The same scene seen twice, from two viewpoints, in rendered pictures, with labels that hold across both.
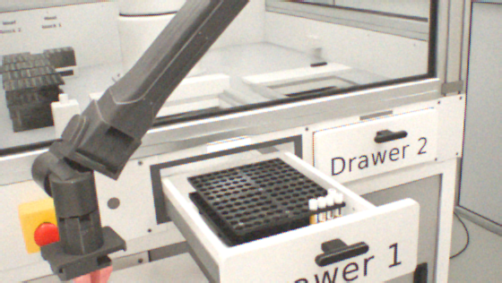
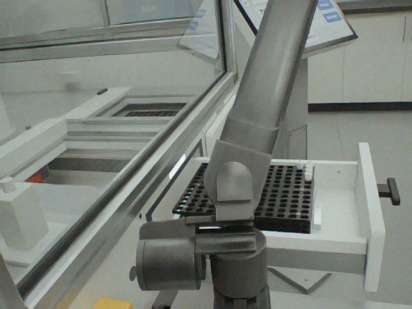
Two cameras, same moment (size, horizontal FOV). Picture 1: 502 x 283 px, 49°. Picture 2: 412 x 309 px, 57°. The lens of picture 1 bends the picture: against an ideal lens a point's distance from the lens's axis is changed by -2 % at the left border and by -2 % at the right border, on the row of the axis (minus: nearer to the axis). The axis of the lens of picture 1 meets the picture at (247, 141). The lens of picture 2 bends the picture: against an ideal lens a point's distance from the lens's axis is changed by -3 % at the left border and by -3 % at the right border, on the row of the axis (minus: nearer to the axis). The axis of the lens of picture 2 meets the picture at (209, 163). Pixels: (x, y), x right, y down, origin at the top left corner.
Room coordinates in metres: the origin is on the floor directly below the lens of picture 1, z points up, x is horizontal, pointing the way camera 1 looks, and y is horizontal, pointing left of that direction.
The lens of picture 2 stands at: (0.49, 0.47, 1.24)
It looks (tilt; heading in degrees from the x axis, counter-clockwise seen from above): 26 degrees down; 311
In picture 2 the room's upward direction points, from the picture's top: 6 degrees counter-clockwise
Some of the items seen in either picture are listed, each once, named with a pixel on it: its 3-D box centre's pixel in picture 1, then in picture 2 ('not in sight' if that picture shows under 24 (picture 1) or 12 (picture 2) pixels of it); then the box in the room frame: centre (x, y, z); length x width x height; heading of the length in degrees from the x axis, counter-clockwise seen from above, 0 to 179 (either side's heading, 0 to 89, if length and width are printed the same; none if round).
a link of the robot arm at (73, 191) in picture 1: (73, 189); (232, 261); (0.68, 0.23, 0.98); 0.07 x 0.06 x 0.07; 35
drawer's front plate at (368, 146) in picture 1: (378, 146); (226, 132); (1.06, -0.26, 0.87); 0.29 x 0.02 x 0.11; 113
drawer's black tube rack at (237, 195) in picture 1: (261, 207); (249, 202); (0.83, -0.02, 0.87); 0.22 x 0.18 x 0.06; 23
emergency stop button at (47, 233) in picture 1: (47, 234); not in sight; (0.76, 0.32, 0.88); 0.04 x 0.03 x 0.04; 113
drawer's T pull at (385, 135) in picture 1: (386, 134); not in sight; (1.03, -0.27, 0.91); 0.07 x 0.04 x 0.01; 113
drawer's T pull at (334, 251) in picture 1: (337, 249); (385, 190); (0.62, -0.10, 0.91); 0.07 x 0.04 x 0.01; 113
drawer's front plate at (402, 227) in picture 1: (325, 261); (366, 206); (0.64, -0.09, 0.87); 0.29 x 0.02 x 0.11; 113
